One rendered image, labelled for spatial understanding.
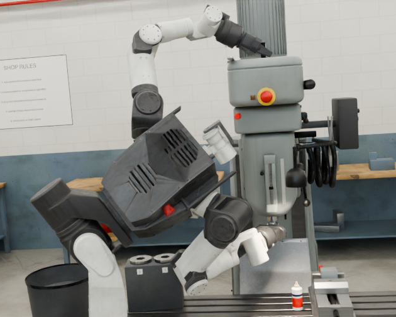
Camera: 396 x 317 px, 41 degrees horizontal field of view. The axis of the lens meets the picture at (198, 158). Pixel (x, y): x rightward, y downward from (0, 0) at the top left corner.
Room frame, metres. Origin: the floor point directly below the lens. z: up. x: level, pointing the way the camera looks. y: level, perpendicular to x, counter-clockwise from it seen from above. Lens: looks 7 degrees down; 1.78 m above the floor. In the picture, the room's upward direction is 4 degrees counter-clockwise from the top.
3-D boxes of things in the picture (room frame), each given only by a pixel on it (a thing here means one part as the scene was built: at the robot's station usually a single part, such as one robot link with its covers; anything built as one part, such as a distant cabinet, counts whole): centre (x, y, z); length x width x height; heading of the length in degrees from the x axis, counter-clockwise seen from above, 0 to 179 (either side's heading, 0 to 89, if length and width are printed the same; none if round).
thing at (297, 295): (1.96, -0.34, 1.00); 0.04 x 0.04 x 0.11
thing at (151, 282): (2.10, 0.21, 1.04); 0.22 x 0.12 x 0.20; 90
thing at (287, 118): (2.06, -0.28, 1.68); 0.34 x 0.24 x 0.10; 173
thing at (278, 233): (1.94, -0.23, 1.24); 0.13 x 0.12 x 0.10; 64
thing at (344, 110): (2.28, -0.64, 1.62); 0.20 x 0.09 x 0.21; 173
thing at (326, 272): (1.99, -0.47, 1.05); 0.06 x 0.05 x 0.06; 82
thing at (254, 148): (2.02, -0.27, 1.47); 0.21 x 0.19 x 0.32; 83
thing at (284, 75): (2.03, -0.27, 1.81); 0.47 x 0.26 x 0.16; 173
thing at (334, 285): (1.94, -0.47, 1.03); 0.12 x 0.06 x 0.04; 82
